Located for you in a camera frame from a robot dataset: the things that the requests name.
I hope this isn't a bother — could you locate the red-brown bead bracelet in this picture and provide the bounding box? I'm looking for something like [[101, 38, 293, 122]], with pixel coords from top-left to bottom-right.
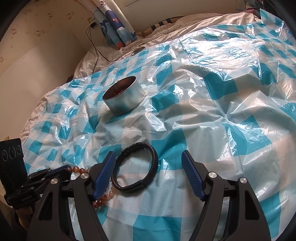
[[67, 165, 118, 210]]

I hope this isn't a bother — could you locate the black braided leather bracelet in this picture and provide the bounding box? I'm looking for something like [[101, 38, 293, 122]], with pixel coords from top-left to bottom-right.
[[111, 141, 159, 193]]

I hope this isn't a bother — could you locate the round metal tin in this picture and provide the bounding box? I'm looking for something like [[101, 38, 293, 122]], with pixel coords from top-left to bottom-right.
[[102, 76, 145, 115]]

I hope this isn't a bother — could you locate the blue checkered plastic sheet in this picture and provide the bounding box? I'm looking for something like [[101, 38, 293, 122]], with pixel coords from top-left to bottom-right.
[[22, 11, 295, 240]]

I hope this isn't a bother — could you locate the white quilted bed cover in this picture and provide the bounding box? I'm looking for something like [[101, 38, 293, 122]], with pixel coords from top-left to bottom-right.
[[18, 11, 262, 140]]

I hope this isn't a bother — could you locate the round metal tin lid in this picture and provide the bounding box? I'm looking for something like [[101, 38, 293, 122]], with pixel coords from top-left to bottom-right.
[[132, 46, 145, 56]]

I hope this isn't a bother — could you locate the striped pillow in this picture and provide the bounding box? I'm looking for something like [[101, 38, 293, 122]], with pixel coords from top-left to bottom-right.
[[137, 16, 182, 37]]

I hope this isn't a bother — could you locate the blue cartoon curtain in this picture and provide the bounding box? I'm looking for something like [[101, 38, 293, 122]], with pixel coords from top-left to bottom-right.
[[93, 1, 137, 50]]

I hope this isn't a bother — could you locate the black charger cable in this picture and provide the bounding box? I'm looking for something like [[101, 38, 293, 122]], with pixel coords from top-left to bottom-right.
[[86, 25, 121, 75]]

